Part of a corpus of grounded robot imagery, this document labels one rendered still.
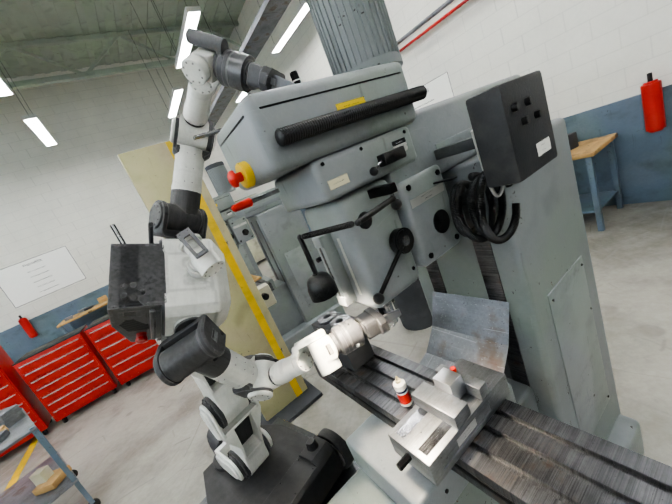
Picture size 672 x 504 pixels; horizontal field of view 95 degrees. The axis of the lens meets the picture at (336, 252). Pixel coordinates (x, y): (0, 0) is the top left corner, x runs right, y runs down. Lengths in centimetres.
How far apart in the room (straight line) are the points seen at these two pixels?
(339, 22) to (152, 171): 180
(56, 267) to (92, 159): 275
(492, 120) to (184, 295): 86
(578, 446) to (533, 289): 43
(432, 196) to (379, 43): 43
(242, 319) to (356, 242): 192
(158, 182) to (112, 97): 807
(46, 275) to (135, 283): 897
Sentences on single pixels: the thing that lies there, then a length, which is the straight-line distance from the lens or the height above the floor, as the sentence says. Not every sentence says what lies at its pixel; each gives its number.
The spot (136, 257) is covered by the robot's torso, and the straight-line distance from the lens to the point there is 100.
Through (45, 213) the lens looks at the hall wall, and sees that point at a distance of 993.
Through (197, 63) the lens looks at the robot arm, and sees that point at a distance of 94.
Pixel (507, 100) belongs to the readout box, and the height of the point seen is 169.
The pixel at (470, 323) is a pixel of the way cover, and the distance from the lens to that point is 129.
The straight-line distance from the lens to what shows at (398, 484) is 110.
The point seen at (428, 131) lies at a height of 169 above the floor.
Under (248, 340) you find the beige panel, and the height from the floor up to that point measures 72.
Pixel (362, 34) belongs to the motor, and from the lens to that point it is 98.
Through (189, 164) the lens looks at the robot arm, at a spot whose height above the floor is 188.
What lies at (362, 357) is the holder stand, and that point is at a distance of 136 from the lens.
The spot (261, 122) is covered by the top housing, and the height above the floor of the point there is 183.
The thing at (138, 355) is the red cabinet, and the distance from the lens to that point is 542.
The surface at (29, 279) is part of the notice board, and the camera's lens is 997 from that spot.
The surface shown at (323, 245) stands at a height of 153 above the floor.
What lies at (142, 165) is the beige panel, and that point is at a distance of 250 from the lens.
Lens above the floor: 170
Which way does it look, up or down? 14 degrees down
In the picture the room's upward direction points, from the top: 23 degrees counter-clockwise
